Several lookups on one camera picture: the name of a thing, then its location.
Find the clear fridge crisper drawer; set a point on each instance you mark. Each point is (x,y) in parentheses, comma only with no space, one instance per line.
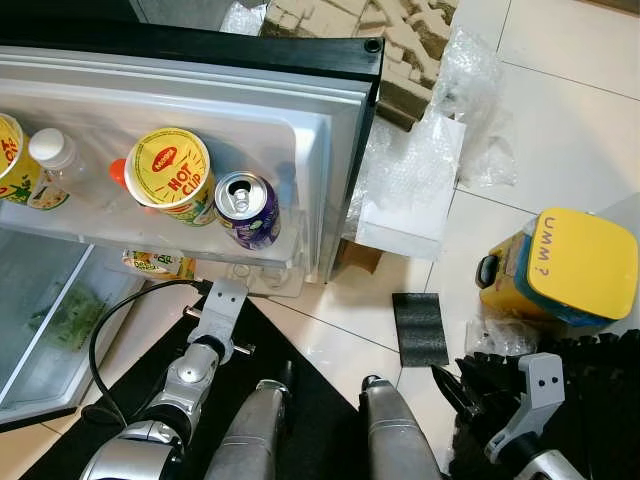
(40,370)

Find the Peel Fresh juice carton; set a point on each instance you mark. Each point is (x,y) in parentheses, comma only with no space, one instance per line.
(160,265)

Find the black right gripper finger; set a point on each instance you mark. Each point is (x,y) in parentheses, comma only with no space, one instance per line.
(482,376)
(458,390)

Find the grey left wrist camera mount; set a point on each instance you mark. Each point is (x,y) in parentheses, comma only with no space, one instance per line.
(222,305)

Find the silver left robot leg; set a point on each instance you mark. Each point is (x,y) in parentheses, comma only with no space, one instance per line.
(250,430)

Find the white foam sheet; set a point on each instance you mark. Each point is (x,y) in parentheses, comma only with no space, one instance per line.
(410,210)

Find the large dark floor mat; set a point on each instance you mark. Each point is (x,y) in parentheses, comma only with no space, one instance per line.
(320,400)

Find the green leafy vegetables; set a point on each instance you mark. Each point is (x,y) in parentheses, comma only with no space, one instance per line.
(70,318)

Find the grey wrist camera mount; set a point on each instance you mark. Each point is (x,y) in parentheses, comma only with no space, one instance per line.
(222,305)
(540,385)

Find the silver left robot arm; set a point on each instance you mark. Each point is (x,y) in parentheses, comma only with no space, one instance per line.
(190,375)

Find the small orange cap bottle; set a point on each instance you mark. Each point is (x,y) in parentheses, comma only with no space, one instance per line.
(118,172)

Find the small cardboard box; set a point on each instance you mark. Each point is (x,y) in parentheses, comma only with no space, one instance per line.
(358,258)

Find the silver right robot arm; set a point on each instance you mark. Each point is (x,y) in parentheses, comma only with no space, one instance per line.
(545,468)

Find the yellow lid storage container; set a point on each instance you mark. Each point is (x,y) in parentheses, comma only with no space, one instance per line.
(580,260)

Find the black ribbed mat piece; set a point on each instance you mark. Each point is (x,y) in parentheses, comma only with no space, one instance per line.
(420,330)

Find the clear plastic bag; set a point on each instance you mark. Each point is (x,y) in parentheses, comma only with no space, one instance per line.
(480,110)

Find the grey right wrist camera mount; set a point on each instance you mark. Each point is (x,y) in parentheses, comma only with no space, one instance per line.
(540,385)

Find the yellow Hot Cup noodle cup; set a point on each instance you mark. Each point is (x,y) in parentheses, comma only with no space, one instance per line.
(15,160)
(168,170)

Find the purple drink can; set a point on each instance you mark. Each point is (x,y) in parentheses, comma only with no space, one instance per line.
(245,205)

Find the moulded pulp packaging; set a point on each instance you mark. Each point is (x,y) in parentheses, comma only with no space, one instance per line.
(380,50)

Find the silver robot leg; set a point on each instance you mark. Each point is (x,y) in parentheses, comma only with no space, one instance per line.
(395,430)
(250,430)

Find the silver right robot leg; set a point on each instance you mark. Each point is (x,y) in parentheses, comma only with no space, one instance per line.
(395,430)

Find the clear bottle white cap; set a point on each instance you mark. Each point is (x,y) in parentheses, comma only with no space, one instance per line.
(50,148)

